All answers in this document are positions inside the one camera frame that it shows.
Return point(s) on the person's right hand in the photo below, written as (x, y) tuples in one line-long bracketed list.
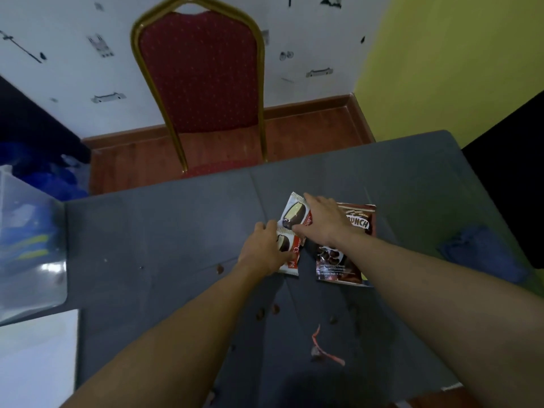
[(331, 227)]

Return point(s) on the person's left hand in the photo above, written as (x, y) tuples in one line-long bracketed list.
[(263, 250)]

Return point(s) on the white choco pie packet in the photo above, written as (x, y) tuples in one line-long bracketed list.
[(293, 212), (284, 243)]

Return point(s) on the Koko Krunch cereal pouch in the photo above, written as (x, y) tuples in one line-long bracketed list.
[(335, 263)]

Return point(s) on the clear plastic storage bin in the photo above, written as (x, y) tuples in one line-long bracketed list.
[(34, 284)]

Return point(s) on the white bin lid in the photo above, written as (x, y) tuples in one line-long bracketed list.
[(38, 361)]

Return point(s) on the person's right forearm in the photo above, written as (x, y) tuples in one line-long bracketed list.
[(446, 318)]

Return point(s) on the person's left forearm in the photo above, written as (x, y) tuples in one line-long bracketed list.
[(170, 348)]

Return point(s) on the blue cloth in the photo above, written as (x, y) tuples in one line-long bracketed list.
[(484, 254)]

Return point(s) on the white table leg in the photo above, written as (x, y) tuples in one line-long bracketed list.
[(452, 386)]

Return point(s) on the water dispenser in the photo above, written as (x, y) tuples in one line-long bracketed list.
[(34, 123)]

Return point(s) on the red chair gold frame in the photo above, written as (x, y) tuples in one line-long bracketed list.
[(199, 72)]

